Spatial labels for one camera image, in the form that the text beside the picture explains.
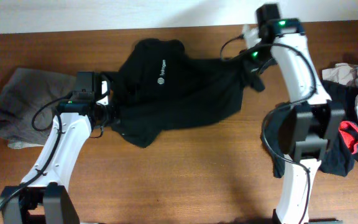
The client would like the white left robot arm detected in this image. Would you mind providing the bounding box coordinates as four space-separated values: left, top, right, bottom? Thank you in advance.
0 72 112 223

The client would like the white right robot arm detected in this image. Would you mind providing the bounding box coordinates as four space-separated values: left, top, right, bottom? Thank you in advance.
243 3 344 223

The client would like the black logo t-shirt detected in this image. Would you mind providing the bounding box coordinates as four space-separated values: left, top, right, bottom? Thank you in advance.
104 39 265 148

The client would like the red black garment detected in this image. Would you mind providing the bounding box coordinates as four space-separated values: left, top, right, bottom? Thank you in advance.
338 121 358 154

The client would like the grey folded shirt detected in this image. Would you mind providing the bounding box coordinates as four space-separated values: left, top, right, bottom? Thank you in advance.
0 68 76 149

